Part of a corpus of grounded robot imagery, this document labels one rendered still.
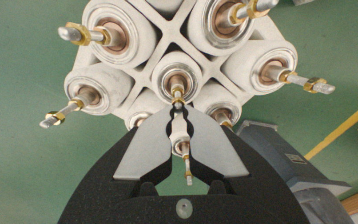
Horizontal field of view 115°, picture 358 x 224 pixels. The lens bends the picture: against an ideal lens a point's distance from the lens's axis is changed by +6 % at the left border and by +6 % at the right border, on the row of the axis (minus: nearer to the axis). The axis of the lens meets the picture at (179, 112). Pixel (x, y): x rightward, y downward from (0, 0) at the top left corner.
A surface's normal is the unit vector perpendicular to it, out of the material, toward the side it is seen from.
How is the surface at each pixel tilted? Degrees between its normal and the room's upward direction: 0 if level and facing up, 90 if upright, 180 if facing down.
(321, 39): 0
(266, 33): 0
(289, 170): 90
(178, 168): 0
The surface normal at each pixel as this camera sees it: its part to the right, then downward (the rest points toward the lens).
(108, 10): 0.02, 0.58
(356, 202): -0.98, -0.17
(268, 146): -0.54, -0.71
